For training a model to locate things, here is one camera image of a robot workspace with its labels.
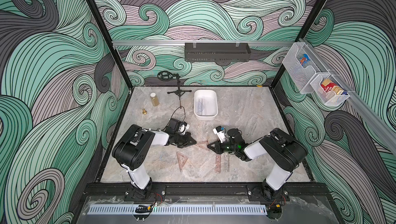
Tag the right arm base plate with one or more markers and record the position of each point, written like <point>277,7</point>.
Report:
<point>261,193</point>

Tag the clear semicircle protractor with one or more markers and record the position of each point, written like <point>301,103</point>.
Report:
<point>201,108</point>

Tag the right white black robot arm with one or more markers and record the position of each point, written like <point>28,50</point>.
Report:
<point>283,148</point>

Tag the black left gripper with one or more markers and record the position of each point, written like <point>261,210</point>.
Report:
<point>186,143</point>

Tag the long pink ruler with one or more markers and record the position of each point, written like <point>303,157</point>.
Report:
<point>218,163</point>

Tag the long clear ruler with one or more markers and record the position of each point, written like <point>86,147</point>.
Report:
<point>226,162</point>

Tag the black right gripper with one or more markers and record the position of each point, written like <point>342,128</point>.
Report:
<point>220,146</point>

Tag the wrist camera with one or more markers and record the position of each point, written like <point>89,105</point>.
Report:
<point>220,132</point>
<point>176,127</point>

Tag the blue red packet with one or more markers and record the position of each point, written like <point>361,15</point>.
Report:
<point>304,60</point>

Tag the aluminium rail right wall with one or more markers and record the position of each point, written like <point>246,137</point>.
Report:
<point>373,121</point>

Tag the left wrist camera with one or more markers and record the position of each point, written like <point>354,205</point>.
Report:
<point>176,127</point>

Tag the white slotted cable duct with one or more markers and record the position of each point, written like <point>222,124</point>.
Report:
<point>180,209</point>

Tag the clear wall bin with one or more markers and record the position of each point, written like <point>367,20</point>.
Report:
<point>329,91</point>
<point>300,76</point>

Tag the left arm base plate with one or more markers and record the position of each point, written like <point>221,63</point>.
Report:
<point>153,192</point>

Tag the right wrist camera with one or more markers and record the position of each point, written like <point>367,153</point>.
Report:
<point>220,132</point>

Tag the black vertical frame post left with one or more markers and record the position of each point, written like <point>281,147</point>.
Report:
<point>104,31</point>

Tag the spice jar with white lid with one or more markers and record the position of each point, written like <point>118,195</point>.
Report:
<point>155,99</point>

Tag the black vertical frame post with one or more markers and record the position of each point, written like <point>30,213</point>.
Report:
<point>104,31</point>
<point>302,34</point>

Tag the white plastic storage box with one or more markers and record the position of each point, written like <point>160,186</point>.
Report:
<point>212,97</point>

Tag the black vertical frame post right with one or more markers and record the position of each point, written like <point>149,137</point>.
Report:
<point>302,34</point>

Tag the clear wall bin upper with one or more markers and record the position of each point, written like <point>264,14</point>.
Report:
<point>300,76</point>

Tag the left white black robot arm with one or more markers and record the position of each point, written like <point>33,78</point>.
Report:
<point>133,147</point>

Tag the red box in bin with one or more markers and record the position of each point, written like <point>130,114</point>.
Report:
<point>328,85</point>

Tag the clear wall bin lower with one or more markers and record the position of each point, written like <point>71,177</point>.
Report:
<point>329,91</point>

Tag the black front frame beam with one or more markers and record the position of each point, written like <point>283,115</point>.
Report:
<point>204,189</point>

